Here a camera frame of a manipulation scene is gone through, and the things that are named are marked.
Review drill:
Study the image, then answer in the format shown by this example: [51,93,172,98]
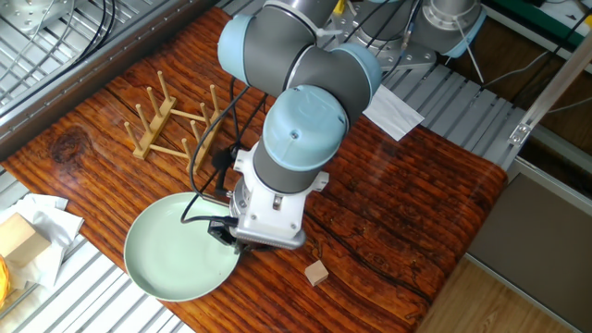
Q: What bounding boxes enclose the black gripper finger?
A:
[206,219,242,247]

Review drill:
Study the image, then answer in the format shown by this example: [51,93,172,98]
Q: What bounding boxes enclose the pale green round plate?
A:
[123,191,241,302]

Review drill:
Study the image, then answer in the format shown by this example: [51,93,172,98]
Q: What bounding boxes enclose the wooden peg dish rack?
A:
[123,69,223,175]

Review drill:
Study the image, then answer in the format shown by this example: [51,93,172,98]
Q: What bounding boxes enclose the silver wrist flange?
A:
[229,182,251,218]

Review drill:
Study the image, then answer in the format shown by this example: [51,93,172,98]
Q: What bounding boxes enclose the small wooden cube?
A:
[303,259,330,288]

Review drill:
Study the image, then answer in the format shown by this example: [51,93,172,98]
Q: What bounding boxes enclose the wood grain table mat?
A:
[2,6,509,333]

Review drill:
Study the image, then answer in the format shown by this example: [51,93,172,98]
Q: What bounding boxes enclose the crumpled white cloth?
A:
[0,192,86,290]

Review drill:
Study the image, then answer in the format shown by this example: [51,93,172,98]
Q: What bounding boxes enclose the large wooden block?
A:
[0,212,52,268]

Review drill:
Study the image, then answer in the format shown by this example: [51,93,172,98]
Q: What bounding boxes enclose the white paper sheet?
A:
[363,85,426,142]

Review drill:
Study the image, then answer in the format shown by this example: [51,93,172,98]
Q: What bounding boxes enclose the yellow object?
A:
[0,255,11,309]

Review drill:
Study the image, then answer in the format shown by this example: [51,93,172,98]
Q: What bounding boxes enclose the silver screwed metal plate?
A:
[0,0,75,36]

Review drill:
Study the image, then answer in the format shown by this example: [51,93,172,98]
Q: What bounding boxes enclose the grey board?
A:
[465,173,592,333]

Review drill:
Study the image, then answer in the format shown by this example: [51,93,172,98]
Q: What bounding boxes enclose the black usb cable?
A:
[179,76,253,228]

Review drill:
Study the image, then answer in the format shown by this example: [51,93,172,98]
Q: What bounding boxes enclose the black metal plug cable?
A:
[188,76,253,208]

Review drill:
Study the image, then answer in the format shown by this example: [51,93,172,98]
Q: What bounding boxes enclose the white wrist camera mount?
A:
[228,142,330,252]

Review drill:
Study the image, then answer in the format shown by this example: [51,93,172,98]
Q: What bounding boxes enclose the black thick plug cable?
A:
[210,92,270,199]

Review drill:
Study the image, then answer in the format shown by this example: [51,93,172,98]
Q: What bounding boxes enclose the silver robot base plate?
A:
[330,11,438,80]

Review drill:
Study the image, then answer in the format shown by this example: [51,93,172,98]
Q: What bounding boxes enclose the aluminium frame post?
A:
[507,32,592,147]

